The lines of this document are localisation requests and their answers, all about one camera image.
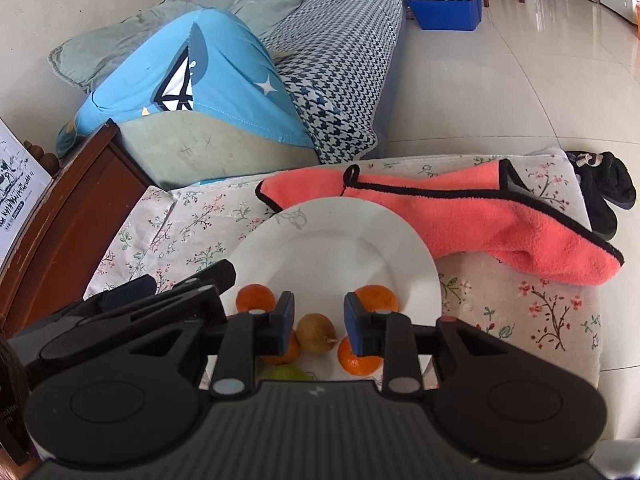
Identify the small orange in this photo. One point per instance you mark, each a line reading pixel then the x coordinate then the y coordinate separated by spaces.
pixel 255 297
pixel 294 352
pixel 380 297
pixel 357 364

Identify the black slipper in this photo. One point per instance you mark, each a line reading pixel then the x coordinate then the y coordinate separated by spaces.
pixel 600 215
pixel 617 180

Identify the green jujube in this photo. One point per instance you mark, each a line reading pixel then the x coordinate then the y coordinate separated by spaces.
pixel 285 373

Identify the pink towel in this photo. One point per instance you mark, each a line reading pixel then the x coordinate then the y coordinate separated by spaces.
pixel 500 230

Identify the blue plastic bin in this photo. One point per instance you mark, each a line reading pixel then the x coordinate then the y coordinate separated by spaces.
pixel 445 12

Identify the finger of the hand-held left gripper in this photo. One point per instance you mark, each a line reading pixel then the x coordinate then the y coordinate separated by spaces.
pixel 210 277
pixel 130 292

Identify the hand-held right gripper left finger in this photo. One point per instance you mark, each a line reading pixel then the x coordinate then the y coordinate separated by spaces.
pixel 285 322

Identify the houndstooth sofa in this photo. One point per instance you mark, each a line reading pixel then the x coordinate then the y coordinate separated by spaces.
pixel 340 60
pixel 125 45

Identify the brown round fruit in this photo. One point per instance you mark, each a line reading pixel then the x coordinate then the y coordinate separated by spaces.
pixel 315 332

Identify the white plate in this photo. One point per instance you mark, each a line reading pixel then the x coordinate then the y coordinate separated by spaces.
pixel 330 250

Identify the blue cushion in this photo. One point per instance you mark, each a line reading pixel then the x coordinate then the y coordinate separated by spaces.
pixel 225 60

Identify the cardboard milk box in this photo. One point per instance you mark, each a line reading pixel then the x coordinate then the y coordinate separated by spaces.
pixel 15 185

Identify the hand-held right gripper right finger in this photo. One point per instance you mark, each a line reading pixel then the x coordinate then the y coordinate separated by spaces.
pixel 353 327

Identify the brown wooden cabinet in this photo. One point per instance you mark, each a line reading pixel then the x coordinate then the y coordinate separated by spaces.
pixel 65 220

